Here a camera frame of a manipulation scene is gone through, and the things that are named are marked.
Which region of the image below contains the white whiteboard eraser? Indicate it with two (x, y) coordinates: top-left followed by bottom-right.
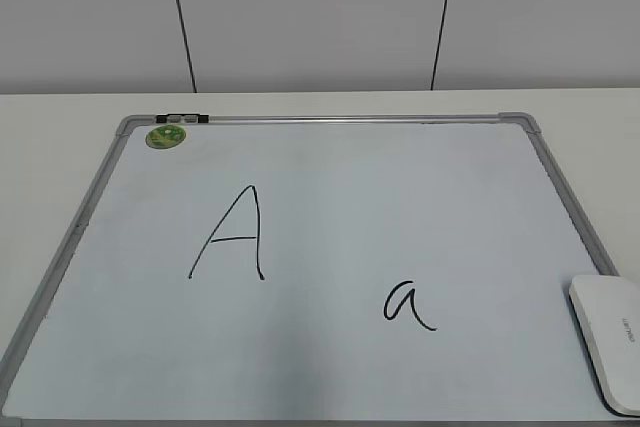
(569, 275), (639, 417)

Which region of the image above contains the grey framed whiteboard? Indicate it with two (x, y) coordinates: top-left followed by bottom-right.
(1, 113), (639, 426)

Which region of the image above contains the black silver pen clip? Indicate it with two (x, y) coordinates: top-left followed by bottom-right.
(155, 114), (209, 124)

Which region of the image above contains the green round magnet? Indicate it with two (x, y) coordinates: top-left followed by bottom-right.
(145, 125), (187, 150)

